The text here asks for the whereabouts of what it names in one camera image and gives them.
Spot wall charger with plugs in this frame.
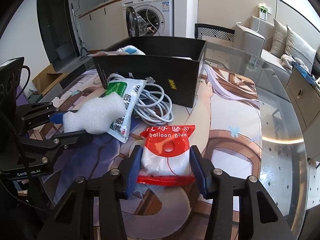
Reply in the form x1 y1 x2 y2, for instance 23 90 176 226
257 3 272 20

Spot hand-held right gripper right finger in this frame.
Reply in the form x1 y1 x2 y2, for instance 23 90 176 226
190 146 293 240

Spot black cardboard box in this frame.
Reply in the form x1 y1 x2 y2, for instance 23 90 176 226
92 36 208 108

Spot brown cardboard box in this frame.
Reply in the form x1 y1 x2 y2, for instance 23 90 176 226
32 64 69 95

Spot floor mop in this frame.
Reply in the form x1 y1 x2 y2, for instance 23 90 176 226
71 2 88 55

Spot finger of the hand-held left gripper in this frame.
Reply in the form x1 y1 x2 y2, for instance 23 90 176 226
16 102 79 130
22 130 95 155

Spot kitchen counter cabinet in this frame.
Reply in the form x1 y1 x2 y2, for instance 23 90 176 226
77 0 125 52

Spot green and white packet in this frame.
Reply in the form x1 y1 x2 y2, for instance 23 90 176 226
106 78 148 144

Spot beige side cabinet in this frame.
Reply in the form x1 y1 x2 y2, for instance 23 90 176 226
285 64 320 133

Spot red and white packet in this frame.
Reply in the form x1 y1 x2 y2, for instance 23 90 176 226
137 124 197 187

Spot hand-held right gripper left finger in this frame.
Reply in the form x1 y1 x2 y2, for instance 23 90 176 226
47 145 143 240

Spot patterned chair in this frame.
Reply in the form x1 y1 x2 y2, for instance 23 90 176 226
194 23 235 42

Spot white foam piece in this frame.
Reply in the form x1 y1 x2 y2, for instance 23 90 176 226
62 92 127 134

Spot white washing machine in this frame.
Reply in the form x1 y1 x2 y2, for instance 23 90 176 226
122 0 175 37

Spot grey pillow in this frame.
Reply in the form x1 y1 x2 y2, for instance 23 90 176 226
285 24 317 72
269 18 288 58

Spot grey furry cloth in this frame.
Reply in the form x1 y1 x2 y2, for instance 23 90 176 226
280 54 310 70

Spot beige sofa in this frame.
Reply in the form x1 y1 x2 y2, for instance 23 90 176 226
232 16 320 80

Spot dark sliding door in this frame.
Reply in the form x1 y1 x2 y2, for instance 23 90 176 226
37 0 83 72

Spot white cable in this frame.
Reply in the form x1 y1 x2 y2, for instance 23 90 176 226
107 73 174 125

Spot white plush toy with chain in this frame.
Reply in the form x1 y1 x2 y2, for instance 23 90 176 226
117 45 147 55

